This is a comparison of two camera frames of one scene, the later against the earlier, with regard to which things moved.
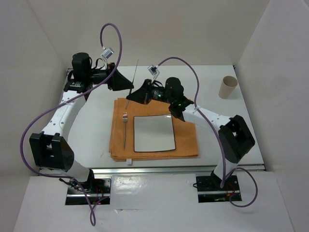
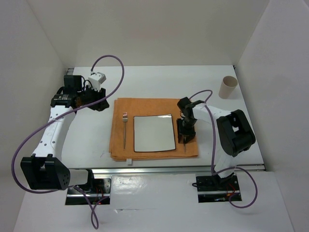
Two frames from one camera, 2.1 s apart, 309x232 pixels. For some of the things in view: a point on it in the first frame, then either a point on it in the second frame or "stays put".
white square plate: [153, 133] stays put
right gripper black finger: [140, 95] to [180, 130]
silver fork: [124, 118] stays put
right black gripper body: [157, 94] to [189, 125]
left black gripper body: [99, 76] to [86, 96]
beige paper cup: [229, 83] stays put
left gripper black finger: [120, 82] to [96, 95]
